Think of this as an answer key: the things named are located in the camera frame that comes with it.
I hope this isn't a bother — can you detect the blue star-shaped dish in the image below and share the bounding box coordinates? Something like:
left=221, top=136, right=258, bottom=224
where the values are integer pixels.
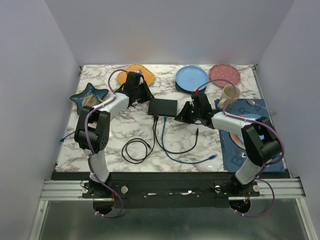
left=70, top=82, right=109, bottom=115

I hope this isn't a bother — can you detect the light blue plate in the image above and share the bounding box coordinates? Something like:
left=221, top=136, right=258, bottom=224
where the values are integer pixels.
left=238, top=113, right=262, bottom=121

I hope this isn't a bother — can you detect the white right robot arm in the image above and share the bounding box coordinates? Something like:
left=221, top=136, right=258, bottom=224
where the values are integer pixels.
left=175, top=92, right=285, bottom=196

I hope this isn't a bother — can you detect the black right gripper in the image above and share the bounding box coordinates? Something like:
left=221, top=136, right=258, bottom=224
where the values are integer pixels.
left=174, top=101, right=202, bottom=124

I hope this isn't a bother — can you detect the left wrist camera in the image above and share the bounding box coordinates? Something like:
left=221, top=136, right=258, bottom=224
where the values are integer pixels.
left=135, top=69, right=143, bottom=75

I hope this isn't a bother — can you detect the metal spoon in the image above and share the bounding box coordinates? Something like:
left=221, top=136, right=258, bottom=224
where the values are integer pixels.
left=246, top=99, right=277, bottom=114

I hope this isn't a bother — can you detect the orange woven square plate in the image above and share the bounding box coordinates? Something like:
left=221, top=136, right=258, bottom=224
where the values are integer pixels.
left=116, top=63, right=155, bottom=86

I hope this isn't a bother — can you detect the yellow ethernet cable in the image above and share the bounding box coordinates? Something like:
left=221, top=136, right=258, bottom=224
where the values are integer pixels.
left=81, top=93, right=105, bottom=107

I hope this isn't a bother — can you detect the black network switch box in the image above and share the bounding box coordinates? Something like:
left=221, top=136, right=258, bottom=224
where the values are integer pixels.
left=147, top=98, right=178, bottom=117

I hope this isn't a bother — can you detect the aluminium rail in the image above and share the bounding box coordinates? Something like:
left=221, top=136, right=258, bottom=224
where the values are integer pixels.
left=40, top=178, right=306, bottom=202

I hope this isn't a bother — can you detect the metal fork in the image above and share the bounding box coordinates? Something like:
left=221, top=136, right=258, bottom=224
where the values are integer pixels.
left=236, top=151, right=248, bottom=158

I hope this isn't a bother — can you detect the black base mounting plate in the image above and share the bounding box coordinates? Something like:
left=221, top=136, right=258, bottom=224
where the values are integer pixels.
left=41, top=171, right=293, bottom=213

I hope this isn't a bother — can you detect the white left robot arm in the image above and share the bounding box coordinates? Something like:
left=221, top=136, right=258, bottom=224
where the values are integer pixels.
left=74, top=69, right=154, bottom=198

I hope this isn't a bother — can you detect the pink plate on placemat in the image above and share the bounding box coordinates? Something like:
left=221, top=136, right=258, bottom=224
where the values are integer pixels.
left=229, top=133, right=246, bottom=150

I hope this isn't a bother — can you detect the blue round plate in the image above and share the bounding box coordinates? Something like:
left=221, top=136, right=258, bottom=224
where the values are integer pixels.
left=175, top=65, right=209, bottom=92

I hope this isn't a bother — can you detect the dark blue placemat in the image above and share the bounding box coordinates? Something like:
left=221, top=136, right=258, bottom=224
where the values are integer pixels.
left=219, top=98, right=285, bottom=173

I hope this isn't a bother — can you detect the pink dotted plate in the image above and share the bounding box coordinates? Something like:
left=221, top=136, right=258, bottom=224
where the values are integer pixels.
left=208, top=63, right=241, bottom=88

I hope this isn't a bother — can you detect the cream ceramic mug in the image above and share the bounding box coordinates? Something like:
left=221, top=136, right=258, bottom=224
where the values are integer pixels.
left=217, top=84, right=242, bottom=109

